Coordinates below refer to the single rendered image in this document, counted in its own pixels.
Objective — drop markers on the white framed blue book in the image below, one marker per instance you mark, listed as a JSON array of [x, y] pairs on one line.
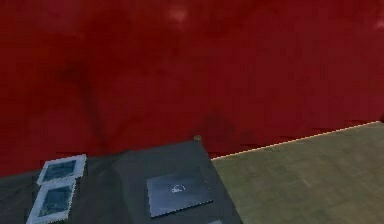
[[62, 169], [53, 201]]

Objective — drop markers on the grey closed laptop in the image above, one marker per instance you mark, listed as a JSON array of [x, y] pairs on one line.
[[178, 195]]

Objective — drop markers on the dark grey table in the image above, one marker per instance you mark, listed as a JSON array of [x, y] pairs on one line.
[[116, 186]]

